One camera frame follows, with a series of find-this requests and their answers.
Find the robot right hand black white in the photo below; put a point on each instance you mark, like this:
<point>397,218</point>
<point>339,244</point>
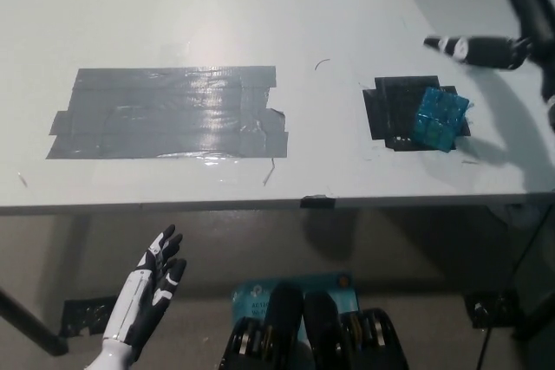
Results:
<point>520,10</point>

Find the black metal table leg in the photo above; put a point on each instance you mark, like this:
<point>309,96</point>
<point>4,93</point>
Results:
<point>30,322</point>

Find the teal cardboard box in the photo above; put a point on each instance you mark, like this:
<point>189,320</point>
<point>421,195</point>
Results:
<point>253,298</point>

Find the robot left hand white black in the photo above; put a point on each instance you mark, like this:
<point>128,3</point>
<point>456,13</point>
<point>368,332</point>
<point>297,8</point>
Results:
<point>147,296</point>

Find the teal foil packet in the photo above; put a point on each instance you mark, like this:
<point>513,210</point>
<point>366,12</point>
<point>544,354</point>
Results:
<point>440,121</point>

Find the grey duct tape patch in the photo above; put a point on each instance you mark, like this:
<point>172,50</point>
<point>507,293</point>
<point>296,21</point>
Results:
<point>173,114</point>

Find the black tape square patch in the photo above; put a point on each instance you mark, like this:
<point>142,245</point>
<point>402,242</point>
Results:
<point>392,114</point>

